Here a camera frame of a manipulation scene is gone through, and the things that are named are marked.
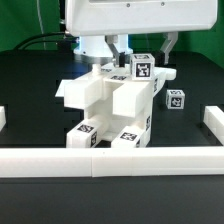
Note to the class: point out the white U-shaped obstacle fence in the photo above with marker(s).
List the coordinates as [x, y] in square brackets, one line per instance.
[104, 162]

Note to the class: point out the white tagged cube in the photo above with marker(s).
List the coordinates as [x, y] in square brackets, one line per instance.
[141, 66]
[175, 99]

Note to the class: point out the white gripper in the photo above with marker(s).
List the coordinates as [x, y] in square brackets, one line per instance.
[114, 17]

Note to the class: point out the white marker base plate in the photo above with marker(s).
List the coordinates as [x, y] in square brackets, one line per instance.
[60, 90]

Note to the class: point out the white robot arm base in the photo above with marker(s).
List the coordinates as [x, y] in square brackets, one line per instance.
[93, 49]

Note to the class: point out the white chair seat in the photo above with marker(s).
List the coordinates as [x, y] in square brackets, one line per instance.
[120, 116]

